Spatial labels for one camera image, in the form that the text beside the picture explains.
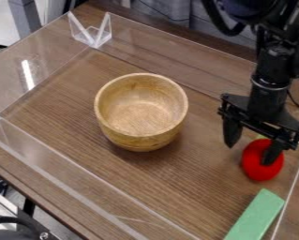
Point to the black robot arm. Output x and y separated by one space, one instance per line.
274 19

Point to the red plush fruit green top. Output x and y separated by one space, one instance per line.
254 169

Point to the grey post top left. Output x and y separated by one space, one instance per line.
25 16

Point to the wooden bowl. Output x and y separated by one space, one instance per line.
140 109

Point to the black device bottom left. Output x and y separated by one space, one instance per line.
27 229

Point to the clear acrylic enclosure wall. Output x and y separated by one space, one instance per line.
182 192

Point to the clear acrylic corner bracket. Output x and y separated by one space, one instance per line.
92 36

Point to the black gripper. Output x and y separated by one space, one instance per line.
262 113

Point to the green rectangular block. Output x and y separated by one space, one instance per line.
256 218

